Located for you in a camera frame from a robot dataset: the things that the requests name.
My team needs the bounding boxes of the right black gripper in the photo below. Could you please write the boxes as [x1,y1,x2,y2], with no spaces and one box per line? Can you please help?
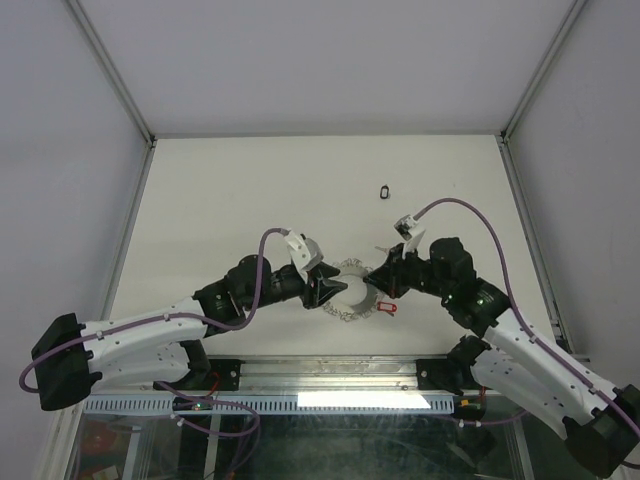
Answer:
[362,242,452,300]

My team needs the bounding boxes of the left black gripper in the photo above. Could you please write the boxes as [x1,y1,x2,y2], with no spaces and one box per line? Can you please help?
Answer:
[244,262,347,311]

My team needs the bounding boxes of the red key tag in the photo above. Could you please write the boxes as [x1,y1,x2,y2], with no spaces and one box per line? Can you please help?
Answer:
[376,301,398,316]

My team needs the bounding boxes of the metal disc with key rings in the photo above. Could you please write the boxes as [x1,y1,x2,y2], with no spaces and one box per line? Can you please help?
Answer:
[322,258,380,322]

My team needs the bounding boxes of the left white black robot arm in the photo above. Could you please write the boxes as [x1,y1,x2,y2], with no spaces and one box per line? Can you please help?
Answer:
[31,255,348,411]

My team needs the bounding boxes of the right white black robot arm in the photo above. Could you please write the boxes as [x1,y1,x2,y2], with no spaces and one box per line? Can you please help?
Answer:
[364,237,639,478]

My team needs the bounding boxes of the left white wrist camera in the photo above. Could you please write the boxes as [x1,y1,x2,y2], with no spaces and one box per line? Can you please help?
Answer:
[284,230,324,281]

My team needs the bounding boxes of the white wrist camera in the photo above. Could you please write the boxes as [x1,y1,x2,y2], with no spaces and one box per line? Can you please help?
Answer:
[394,215,425,259]
[284,230,324,281]

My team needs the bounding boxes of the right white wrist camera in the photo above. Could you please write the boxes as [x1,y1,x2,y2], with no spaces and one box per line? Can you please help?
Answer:
[394,215,425,259]

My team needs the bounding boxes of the aluminium mounting rail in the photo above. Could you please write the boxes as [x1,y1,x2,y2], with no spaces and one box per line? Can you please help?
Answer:
[208,355,446,395]

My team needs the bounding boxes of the white slotted cable duct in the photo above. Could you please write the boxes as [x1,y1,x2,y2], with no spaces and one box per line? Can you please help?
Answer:
[83,391,454,416]

